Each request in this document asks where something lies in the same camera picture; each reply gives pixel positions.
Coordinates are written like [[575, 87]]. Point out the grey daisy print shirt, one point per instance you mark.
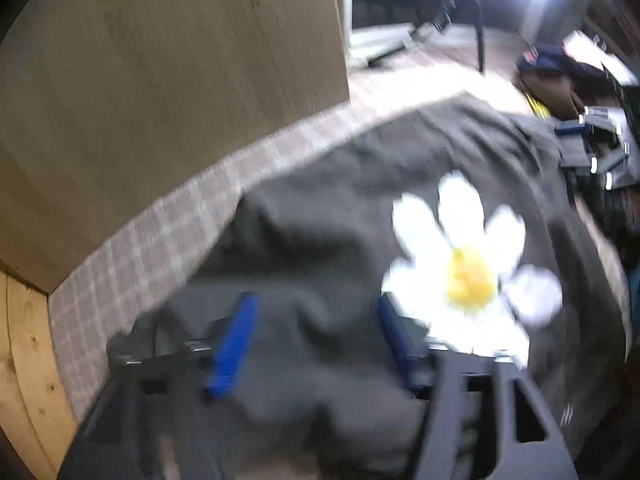
[[310, 220]]

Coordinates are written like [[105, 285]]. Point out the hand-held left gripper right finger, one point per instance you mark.
[[397, 347]]

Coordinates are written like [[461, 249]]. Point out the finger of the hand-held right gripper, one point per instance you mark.
[[600, 165], [572, 129]]

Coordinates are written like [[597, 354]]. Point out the white door frame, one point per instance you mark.
[[375, 42]]

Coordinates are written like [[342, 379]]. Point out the black metal table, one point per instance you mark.
[[480, 35]]

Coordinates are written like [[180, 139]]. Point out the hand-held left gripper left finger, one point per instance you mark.
[[232, 345]]

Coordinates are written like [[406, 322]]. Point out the pile of dark clothes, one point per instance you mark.
[[550, 85]]

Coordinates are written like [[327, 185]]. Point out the checked blanket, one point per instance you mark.
[[165, 240]]

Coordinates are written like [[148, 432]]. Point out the wooden plank headboard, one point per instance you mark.
[[30, 370]]

